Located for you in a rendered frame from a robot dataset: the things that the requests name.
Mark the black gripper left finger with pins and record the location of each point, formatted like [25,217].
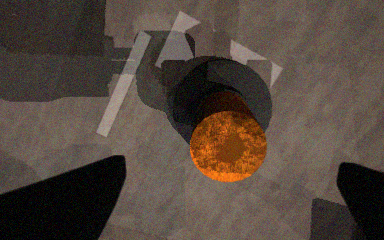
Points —
[75,205]

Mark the orange knob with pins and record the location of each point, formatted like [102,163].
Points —
[227,143]

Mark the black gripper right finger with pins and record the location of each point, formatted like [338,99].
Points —
[362,189]

